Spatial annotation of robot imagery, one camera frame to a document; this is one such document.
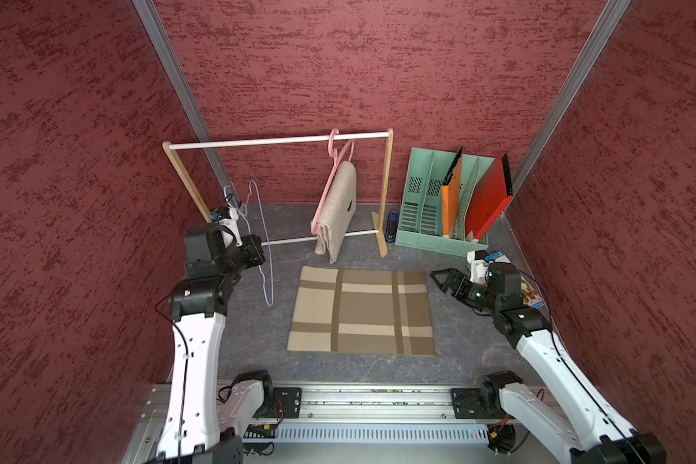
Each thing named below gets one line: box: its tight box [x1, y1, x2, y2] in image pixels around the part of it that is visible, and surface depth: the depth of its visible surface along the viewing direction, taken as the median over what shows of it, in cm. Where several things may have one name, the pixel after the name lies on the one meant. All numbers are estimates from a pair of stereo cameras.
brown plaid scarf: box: [287, 265, 435, 356], surface depth 91 cm
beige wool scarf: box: [315, 160, 357, 264], surface depth 92 cm
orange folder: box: [440, 145, 464, 239], surface depth 94 cm
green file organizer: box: [394, 146, 495, 258], surface depth 108 cm
